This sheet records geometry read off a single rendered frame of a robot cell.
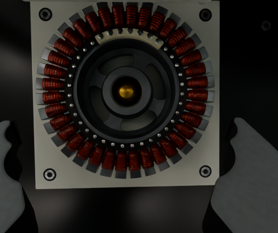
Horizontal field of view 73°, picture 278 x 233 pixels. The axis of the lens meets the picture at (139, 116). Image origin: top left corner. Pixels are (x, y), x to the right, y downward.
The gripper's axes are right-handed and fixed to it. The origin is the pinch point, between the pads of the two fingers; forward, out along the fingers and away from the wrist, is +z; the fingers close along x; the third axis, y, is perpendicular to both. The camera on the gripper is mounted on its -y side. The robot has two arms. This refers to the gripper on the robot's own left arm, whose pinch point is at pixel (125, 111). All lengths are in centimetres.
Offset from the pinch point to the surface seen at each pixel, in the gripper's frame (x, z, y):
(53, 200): -6.5, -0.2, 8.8
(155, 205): 2.4, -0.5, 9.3
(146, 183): 1.5, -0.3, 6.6
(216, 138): 7.3, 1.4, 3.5
